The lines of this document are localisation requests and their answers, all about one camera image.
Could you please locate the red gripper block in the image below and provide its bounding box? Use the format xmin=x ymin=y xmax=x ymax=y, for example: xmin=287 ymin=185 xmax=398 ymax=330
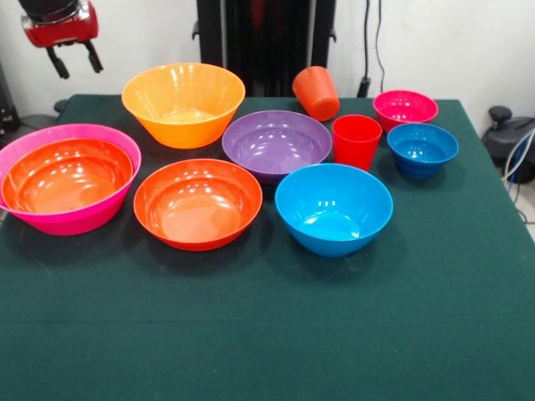
xmin=20 ymin=0 xmax=104 ymax=80

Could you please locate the large orange bowl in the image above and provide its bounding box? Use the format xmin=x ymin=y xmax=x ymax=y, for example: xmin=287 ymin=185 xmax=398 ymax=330
xmin=121 ymin=62 xmax=247 ymax=150

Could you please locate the red-orange bowl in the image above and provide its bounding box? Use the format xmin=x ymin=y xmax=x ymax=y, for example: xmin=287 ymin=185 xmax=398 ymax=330
xmin=1 ymin=138 xmax=134 ymax=214
xmin=133 ymin=158 xmax=263 ymax=252

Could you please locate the large pink bowl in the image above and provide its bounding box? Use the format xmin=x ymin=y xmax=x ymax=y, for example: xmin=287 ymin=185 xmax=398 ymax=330
xmin=0 ymin=123 xmax=142 ymax=237

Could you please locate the purple bowl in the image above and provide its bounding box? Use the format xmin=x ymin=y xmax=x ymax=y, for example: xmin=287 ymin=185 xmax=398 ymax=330
xmin=222 ymin=109 xmax=334 ymax=185

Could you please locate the orange cup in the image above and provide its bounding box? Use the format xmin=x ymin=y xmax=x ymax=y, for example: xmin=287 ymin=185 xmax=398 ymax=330
xmin=292 ymin=65 xmax=341 ymax=123

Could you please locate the red cup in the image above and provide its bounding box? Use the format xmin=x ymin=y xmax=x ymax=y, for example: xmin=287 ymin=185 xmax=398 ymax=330
xmin=332 ymin=114 xmax=383 ymax=172

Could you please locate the light blue bowl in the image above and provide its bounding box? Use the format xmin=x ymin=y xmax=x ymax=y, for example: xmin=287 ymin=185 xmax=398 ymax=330
xmin=274 ymin=163 xmax=395 ymax=258

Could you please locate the small dark blue bowl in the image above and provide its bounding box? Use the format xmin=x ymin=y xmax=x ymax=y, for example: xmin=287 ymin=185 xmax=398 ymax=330
xmin=386 ymin=122 xmax=460 ymax=180

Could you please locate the black office chair base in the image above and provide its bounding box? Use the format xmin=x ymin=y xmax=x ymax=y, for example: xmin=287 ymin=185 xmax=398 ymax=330
xmin=480 ymin=106 xmax=535 ymax=185
xmin=0 ymin=99 xmax=70 ymax=158

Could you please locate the dark green table cloth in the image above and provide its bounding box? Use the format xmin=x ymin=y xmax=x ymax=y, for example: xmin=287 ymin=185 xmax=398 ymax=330
xmin=0 ymin=94 xmax=535 ymax=401

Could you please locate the small pink bowl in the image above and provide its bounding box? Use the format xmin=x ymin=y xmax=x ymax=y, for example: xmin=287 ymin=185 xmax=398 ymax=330
xmin=373 ymin=89 xmax=440 ymax=134

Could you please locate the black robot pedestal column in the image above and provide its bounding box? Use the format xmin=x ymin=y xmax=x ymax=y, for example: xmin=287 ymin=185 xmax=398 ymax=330
xmin=191 ymin=0 xmax=338 ymax=98

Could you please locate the black hanging cable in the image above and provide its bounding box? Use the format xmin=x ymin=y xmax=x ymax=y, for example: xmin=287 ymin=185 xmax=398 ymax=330
xmin=358 ymin=0 xmax=388 ymax=99

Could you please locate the blue cable bundle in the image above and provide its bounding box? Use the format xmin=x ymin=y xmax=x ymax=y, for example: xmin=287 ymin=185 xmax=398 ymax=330
xmin=501 ymin=129 xmax=535 ymax=187

